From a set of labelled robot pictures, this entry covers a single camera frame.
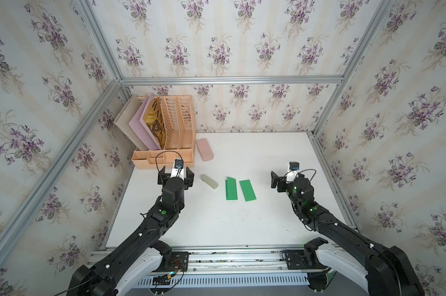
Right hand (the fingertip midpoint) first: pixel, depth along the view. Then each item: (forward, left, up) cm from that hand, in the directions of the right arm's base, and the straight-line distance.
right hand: (283, 171), depth 83 cm
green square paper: (-1, +24, -16) cm, 29 cm away
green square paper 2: (-1, +15, -16) cm, 22 cm away
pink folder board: (+18, +69, +14) cm, 73 cm away
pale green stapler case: (+2, +36, -14) cm, 39 cm away
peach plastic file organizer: (+42, +57, -5) cm, 71 cm away
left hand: (-3, +47, +6) cm, 48 cm away
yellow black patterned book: (+28, +66, +6) cm, 73 cm away
